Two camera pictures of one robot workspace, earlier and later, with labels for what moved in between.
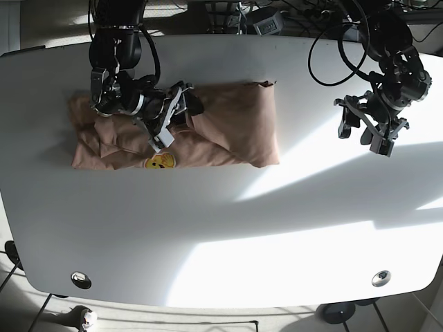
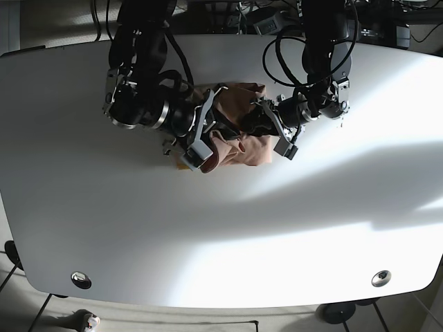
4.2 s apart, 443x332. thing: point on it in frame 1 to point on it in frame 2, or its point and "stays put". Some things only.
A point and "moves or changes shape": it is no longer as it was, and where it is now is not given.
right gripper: x=380 y=116 to x=285 y=144
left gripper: x=157 y=124 to x=189 y=146
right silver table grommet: x=381 y=278 stays put
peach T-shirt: x=238 y=126 moves or changes shape
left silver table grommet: x=81 y=280 stays put
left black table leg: x=42 y=310 stays put
